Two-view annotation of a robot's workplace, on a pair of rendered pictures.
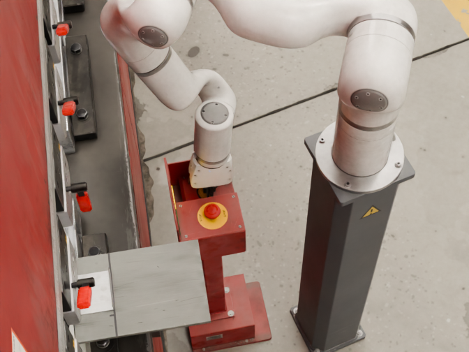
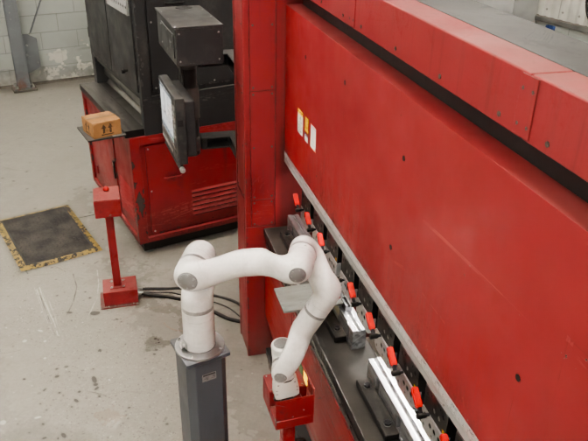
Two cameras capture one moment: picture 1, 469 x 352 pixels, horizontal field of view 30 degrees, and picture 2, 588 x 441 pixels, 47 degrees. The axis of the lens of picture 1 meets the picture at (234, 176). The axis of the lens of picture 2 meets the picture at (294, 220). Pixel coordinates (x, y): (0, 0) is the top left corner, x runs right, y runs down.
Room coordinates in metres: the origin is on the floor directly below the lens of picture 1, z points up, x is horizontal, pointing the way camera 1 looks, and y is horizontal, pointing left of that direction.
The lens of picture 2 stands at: (3.09, -0.23, 2.67)
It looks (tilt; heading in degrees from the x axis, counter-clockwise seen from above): 28 degrees down; 171
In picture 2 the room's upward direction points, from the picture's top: 1 degrees clockwise
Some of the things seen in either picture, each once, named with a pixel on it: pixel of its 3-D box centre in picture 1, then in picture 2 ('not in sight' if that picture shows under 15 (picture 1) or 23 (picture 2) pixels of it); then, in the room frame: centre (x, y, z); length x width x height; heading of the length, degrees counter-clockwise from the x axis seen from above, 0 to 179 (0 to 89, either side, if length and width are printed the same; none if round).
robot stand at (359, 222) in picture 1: (340, 255); (205, 439); (0.99, -0.27, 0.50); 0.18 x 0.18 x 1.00; 21
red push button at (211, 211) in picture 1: (212, 213); not in sight; (0.97, 0.06, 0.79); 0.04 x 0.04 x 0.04
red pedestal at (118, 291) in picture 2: not in sight; (113, 246); (-0.84, -0.82, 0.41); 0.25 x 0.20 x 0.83; 97
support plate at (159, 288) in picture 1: (139, 290); (308, 296); (0.70, 0.20, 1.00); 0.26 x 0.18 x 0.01; 97
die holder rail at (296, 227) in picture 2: not in sight; (305, 244); (0.13, 0.28, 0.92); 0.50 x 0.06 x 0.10; 7
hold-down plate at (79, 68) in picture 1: (80, 86); (376, 408); (1.29, 0.36, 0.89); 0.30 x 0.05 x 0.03; 7
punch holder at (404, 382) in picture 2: not in sight; (417, 374); (1.45, 0.44, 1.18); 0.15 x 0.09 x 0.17; 7
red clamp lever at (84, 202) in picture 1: (79, 198); not in sight; (0.84, 0.30, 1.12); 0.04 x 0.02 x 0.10; 97
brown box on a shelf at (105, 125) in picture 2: not in sight; (100, 123); (-1.43, -0.89, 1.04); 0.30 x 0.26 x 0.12; 21
